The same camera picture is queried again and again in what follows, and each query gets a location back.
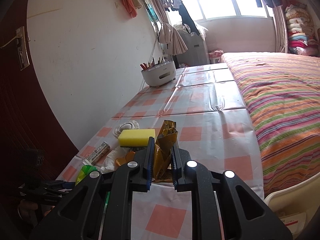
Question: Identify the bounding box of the white foam fruit net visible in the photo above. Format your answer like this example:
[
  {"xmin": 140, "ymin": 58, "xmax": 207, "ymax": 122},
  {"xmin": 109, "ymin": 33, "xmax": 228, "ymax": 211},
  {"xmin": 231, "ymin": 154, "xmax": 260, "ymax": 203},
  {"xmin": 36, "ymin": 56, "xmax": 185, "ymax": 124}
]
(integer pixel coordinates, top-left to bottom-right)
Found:
[{"xmin": 114, "ymin": 120, "xmax": 140, "ymax": 138}]

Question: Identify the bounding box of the bed with striped sheet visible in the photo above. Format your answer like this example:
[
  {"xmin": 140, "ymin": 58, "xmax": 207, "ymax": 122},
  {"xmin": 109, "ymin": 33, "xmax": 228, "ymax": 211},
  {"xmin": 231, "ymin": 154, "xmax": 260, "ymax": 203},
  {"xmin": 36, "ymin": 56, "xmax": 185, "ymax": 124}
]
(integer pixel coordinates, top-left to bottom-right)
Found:
[{"xmin": 219, "ymin": 52, "xmax": 320, "ymax": 198}]

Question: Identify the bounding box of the dark red door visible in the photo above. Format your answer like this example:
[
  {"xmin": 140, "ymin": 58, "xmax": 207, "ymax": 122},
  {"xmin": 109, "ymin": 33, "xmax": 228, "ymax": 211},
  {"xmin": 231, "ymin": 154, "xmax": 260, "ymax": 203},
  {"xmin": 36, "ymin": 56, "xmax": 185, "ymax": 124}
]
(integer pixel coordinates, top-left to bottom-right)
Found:
[{"xmin": 0, "ymin": 0, "xmax": 81, "ymax": 180}]

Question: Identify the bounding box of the gold snack wrapper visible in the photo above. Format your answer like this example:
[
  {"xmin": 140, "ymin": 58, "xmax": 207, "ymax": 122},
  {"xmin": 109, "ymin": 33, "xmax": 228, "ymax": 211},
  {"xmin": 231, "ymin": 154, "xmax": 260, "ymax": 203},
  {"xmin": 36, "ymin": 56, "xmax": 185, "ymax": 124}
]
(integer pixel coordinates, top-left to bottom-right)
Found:
[{"xmin": 153, "ymin": 119, "xmax": 178, "ymax": 183}]

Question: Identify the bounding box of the white carton red stripe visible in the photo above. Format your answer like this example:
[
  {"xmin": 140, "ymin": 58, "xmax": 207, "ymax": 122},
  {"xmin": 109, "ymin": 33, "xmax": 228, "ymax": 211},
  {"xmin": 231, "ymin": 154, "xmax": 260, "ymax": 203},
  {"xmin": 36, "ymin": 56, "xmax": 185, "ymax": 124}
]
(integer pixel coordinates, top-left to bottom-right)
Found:
[{"xmin": 277, "ymin": 211, "xmax": 308, "ymax": 233}]

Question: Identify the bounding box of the black hanging garment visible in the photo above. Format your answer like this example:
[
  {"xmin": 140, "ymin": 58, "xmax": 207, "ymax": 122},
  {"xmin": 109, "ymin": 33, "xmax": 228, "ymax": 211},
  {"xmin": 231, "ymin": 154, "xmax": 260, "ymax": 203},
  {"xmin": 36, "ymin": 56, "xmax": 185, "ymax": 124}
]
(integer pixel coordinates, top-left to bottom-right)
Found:
[{"xmin": 179, "ymin": 1, "xmax": 200, "ymax": 37}]

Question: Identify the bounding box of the yellow sponge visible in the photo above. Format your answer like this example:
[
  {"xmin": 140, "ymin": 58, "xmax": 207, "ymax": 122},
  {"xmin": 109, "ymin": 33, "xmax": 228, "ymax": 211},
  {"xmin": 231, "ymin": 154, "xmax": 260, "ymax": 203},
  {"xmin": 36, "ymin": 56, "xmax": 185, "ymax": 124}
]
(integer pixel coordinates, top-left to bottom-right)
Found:
[{"xmin": 118, "ymin": 129, "xmax": 156, "ymax": 147}]

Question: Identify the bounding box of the white printed tube wrapper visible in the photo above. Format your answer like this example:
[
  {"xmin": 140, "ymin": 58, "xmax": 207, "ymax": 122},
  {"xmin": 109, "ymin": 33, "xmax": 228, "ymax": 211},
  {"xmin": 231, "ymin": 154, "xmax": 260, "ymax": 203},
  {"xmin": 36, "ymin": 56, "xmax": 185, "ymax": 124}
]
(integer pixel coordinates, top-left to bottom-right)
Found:
[{"xmin": 86, "ymin": 141, "xmax": 110, "ymax": 165}]

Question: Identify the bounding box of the cream plastic trash bin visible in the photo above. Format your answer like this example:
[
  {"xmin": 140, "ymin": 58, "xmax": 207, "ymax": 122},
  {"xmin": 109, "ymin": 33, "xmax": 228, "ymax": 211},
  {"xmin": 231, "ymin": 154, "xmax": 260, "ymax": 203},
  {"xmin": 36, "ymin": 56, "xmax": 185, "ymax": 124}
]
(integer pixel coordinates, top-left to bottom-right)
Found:
[{"xmin": 264, "ymin": 177, "xmax": 320, "ymax": 240}]

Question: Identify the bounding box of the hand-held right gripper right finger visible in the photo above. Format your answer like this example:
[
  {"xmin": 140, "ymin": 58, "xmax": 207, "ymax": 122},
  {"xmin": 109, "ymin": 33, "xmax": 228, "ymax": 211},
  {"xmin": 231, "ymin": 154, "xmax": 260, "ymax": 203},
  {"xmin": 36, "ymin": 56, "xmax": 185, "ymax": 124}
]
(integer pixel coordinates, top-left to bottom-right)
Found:
[{"xmin": 171, "ymin": 142, "xmax": 293, "ymax": 240}]

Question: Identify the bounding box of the teal hanging cloth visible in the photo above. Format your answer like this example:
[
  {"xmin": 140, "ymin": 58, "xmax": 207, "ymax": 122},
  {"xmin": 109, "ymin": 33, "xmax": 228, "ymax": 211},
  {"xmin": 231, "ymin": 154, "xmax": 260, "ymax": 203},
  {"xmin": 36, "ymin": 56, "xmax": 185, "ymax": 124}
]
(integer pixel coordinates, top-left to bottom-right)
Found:
[{"xmin": 146, "ymin": 2, "xmax": 158, "ymax": 23}]

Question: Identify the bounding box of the white desk organizer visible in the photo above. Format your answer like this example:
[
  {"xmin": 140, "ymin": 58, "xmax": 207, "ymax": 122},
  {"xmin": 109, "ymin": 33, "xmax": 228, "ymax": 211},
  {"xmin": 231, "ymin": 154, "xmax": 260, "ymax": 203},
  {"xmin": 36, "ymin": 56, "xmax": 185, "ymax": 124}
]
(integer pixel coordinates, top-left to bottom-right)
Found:
[{"xmin": 141, "ymin": 61, "xmax": 177, "ymax": 87}]

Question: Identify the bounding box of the stack of folded blankets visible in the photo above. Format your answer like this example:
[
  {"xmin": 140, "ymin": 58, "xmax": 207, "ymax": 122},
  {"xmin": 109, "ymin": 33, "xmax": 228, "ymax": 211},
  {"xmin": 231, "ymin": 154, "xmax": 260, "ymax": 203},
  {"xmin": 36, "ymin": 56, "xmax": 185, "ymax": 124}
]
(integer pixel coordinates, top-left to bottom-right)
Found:
[{"xmin": 285, "ymin": 4, "xmax": 319, "ymax": 57}]

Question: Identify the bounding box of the pink patterned box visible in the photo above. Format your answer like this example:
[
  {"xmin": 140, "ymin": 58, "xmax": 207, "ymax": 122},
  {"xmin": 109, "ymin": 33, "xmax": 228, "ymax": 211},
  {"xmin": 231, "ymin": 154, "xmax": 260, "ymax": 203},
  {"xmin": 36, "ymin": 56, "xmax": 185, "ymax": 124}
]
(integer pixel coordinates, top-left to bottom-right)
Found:
[{"xmin": 209, "ymin": 50, "xmax": 224, "ymax": 64}]

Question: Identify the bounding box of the grey standing air conditioner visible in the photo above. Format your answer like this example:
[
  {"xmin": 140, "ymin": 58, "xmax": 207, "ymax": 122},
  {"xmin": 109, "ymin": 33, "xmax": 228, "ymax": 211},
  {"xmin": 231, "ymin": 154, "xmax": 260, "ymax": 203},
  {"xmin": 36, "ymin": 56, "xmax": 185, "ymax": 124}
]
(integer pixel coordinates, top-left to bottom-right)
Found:
[{"xmin": 175, "ymin": 31, "xmax": 210, "ymax": 67}]

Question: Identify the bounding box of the bunch of pencils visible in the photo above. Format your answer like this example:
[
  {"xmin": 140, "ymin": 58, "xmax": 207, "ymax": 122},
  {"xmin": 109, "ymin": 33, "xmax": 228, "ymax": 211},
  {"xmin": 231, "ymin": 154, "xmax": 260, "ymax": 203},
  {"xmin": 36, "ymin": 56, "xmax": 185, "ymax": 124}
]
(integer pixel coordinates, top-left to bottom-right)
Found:
[{"xmin": 140, "ymin": 56, "xmax": 167, "ymax": 70}]

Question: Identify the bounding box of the orange plastic piece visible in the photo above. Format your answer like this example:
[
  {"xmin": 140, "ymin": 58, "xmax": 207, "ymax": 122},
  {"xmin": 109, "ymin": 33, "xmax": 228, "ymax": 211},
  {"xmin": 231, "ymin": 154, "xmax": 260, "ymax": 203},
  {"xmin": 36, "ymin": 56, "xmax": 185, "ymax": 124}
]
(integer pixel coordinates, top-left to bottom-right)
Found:
[{"xmin": 115, "ymin": 151, "xmax": 137, "ymax": 167}]

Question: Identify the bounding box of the crumpled white tissue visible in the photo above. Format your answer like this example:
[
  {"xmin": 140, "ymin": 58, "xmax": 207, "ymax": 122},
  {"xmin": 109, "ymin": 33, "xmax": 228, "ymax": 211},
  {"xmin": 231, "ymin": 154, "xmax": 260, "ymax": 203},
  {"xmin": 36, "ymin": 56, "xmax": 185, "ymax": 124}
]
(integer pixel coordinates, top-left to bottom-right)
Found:
[{"xmin": 101, "ymin": 146, "xmax": 128, "ymax": 173}]

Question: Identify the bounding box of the small hanging laundry rack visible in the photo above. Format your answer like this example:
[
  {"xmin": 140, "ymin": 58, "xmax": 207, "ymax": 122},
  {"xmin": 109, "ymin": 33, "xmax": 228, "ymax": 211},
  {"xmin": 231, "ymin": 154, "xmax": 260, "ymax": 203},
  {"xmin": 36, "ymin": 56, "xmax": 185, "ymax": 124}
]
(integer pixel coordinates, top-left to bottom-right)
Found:
[{"xmin": 160, "ymin": 0, "xmax": 184, "ymax": 12}]

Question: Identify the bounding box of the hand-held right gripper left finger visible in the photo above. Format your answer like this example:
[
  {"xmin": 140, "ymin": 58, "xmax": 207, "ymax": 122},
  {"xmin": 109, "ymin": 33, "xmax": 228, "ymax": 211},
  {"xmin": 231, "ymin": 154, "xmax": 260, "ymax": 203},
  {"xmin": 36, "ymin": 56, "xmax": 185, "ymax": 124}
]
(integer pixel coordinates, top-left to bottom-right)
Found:
[{"xmin": 29, "ymin": 136, "xmax": 155, "ymax": 240}]

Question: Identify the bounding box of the narrow striped curtain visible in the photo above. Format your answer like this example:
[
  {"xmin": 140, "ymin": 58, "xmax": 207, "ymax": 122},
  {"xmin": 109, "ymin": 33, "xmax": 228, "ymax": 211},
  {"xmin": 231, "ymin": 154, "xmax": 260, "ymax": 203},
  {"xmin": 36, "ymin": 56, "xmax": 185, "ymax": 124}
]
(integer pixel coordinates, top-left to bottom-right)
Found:
[{"xmin": 272, "ymin": 5, "xmax": 289, "ymax": 53}]

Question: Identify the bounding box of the floral cloth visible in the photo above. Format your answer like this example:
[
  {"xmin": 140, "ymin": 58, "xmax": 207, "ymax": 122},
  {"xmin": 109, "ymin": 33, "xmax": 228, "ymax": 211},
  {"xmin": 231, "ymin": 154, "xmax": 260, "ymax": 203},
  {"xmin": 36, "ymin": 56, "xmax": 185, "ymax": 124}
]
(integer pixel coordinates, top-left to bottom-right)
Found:
[{"xmin": 174, "ymin": 22, "xmax": 209, "ymax": 40}]

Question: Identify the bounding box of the person's left hand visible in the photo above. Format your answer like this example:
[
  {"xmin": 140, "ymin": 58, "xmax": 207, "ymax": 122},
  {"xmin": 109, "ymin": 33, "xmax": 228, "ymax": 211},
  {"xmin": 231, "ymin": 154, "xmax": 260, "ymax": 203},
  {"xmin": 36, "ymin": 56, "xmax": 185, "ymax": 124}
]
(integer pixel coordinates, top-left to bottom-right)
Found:
[{"xmin": 19, "ymin": 201, "xmax": 54, "ymax": 222}]

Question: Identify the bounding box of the green wrapper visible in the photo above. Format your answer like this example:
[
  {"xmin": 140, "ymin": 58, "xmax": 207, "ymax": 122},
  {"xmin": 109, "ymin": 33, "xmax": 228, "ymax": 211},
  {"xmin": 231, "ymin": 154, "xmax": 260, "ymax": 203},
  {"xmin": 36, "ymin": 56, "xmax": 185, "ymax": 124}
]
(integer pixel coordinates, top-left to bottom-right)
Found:
[{"xmin": 75, "ymin": 164, "xmax": 93, "ymax": 186}]

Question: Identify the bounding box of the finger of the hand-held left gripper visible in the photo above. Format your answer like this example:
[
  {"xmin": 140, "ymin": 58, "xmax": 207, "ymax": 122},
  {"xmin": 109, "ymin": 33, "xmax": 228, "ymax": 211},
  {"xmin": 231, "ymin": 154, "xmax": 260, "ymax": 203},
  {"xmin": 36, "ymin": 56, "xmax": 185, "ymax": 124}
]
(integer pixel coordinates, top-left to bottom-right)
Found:
[
  {"xmin": 42, "ymin": 179, "xmax": 76, "ymax": 189},
  {"xmin": 46, "ymin": 189, "xmax": 73, "ymax": 197}
]

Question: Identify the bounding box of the pink cloth on hook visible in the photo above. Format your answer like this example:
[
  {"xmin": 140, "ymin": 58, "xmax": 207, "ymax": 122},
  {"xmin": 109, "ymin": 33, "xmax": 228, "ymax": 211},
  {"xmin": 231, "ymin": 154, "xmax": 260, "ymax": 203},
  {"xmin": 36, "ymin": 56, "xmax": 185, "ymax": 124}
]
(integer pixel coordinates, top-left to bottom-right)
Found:
[{"xmin": 117, "ymin": 0, "xmax": 143, "ymax": 18}]

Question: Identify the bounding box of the brass door handle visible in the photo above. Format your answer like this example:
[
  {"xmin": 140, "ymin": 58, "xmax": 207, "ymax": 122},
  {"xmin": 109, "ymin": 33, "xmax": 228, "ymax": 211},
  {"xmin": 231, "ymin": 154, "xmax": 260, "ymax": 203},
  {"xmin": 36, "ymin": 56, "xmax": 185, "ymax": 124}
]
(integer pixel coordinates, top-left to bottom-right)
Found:
[{"xmin": 0, "ymin": 26, "xmax": 30, "ymax": 71}]

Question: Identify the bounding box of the tied striped curtain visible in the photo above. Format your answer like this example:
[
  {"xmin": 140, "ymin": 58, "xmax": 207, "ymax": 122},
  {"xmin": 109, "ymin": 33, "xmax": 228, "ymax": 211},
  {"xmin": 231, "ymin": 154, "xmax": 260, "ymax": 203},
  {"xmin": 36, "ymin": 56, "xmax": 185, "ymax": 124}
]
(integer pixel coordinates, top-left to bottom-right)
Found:
[{"xmin": 142, "ymin": 0, "xmax": 188, "ymax": 55}]

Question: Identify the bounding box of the window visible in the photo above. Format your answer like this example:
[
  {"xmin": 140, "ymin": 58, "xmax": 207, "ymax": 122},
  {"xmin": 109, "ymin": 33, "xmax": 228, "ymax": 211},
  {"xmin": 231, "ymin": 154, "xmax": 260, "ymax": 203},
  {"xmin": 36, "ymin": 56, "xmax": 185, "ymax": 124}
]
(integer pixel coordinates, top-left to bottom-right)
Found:
[{"xmin": 156, "ymin": 0, "xmax": 275, "ymax": 24}]

